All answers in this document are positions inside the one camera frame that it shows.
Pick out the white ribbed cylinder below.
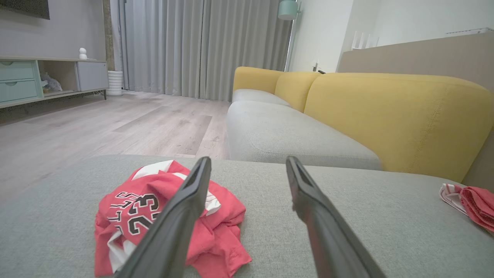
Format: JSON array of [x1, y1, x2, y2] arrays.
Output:
[[107, 70, 124, 96]]

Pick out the white flat device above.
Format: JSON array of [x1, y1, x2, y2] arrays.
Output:
[[446, 27, 494, 36]]

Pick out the grey pleated curtain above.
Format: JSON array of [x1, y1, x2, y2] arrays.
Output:
[[118, 0, 294, 102]]

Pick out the white upright slats object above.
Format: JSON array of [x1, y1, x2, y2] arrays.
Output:
[[350, 31, 381, 51]]

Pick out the grey plush toy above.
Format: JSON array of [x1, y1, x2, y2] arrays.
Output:
[[41, 73, 63, 93]]

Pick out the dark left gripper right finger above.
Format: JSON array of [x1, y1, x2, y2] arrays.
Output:
[[286, 156, 386, 278]]

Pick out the dark wall television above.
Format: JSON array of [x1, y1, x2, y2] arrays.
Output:
[[0, 0, 51, 20]]

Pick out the floor lamp with teal shade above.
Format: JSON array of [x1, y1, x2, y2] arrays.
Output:
[[278, 0, 302, 72]]

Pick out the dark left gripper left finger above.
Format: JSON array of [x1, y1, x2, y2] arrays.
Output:
[[116, 156, 212, 278]]

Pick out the wooden TV cabinet teal drawers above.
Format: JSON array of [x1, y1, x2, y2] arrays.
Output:
[[0, 57, 109, 109]]

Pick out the grey sofa seat cushion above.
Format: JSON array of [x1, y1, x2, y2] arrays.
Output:
[[232, 89, 291, 107], [226, 101, 382, 170]]

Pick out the yellow sofa backrest cushion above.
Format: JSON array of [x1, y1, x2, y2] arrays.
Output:
[[304, 73, 494, 183], [233, 66, 285, 94], [274, 71, 321, 113]]

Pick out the red Bulls 23 shorts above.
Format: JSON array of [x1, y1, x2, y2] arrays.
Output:
[[95, 160, 252, 278]]

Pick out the red Bulls 23 jersey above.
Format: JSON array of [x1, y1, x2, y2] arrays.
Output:
[[439, 183, 494, 233]]

